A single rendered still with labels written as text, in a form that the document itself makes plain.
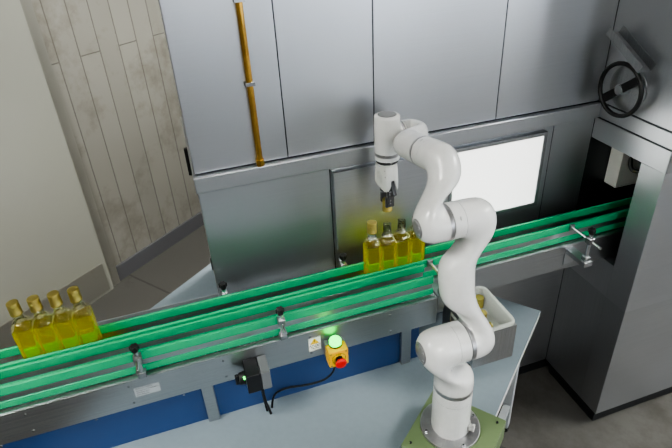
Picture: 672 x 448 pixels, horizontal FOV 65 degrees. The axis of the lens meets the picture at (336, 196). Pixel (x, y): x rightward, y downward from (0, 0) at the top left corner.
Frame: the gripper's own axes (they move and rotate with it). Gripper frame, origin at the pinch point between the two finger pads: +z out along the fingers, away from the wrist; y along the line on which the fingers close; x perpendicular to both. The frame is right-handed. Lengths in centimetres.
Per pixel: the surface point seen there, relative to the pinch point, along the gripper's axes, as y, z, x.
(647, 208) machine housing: 20, 17, 99
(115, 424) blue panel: 12, 56, -104
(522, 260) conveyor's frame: 6, 38, 56
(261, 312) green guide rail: 6, 31, -50
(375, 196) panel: -12.1, 5.4, 0.5
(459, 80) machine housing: -15, -33, 35
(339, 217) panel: -12.2, 11.2, -14.0
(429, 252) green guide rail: -3.1, 30.5, 19.3
